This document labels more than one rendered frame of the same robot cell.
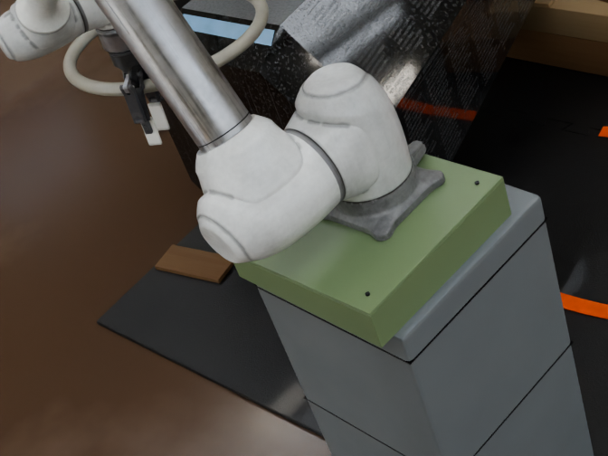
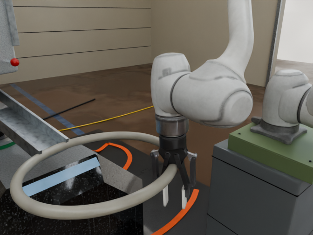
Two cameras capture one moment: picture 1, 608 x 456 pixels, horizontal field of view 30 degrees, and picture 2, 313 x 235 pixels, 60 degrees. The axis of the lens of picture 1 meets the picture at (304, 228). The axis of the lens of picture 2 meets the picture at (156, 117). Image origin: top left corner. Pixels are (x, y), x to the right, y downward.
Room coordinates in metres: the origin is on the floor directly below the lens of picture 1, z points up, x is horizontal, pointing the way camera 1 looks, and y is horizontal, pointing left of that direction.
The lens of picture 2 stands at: (2.29, 0.88, 1.37)
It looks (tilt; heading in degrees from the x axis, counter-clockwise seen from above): 21 degrees down; 262
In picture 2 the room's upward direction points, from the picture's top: straight up
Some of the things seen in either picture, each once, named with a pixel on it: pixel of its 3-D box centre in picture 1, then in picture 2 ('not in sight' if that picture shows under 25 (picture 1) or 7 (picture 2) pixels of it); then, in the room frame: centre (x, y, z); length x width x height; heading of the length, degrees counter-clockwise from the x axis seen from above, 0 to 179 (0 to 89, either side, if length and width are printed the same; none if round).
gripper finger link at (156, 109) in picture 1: (158, 116); (165, 193); (2.17, 0.21, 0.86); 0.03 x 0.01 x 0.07; 65
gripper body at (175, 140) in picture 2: (131, 62); (173, 147); (2.15, 0.21, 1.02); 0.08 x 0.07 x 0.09; 155
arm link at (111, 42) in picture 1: (120, 33); (172, 122); (2.15, 0.21, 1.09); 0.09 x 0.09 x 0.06
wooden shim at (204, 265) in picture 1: (194, 263); not in sight; (2.70, 0.35, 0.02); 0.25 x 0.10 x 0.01; 46
